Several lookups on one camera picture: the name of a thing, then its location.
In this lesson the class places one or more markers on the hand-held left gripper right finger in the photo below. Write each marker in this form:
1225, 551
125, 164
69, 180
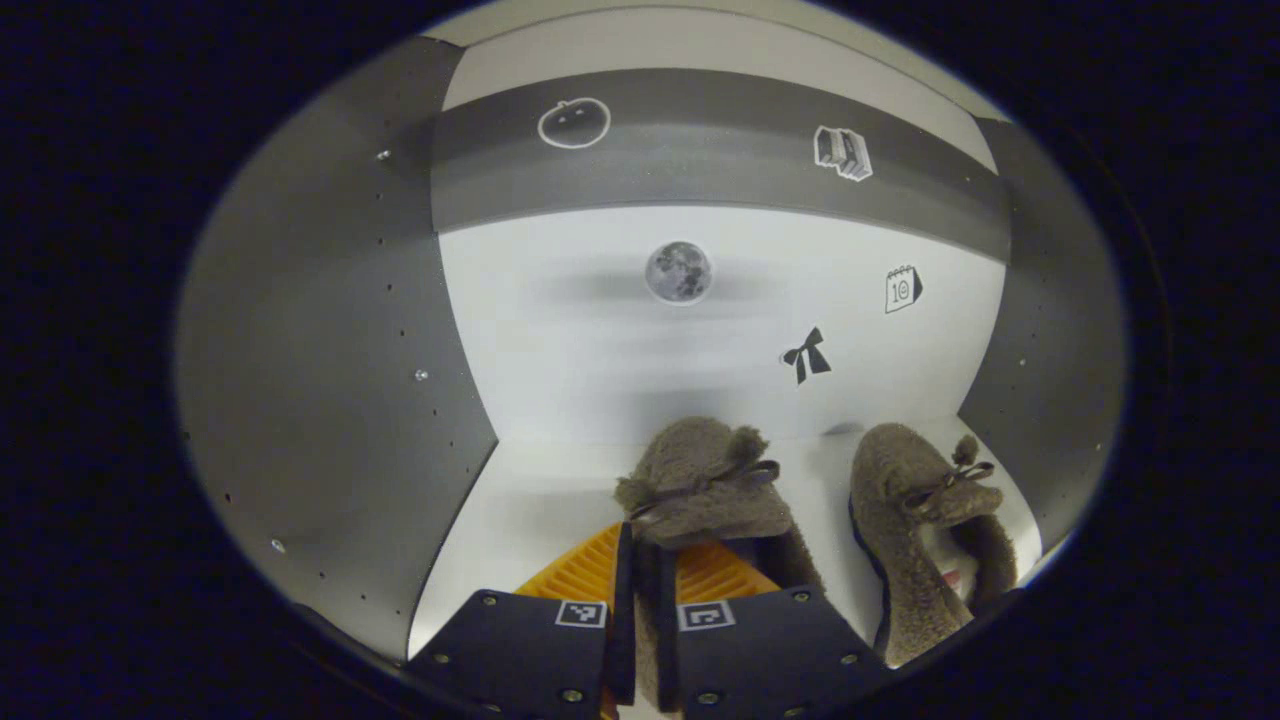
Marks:
770, 650

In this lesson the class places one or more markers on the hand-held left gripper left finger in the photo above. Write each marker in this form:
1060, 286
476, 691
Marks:
520, 650

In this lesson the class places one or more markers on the brown fuzzy shoe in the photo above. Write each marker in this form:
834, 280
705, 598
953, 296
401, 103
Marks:
700, 470
900, 520

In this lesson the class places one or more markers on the white grey shoe cabinet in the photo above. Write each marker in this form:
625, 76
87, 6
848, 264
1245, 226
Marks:
560, 330

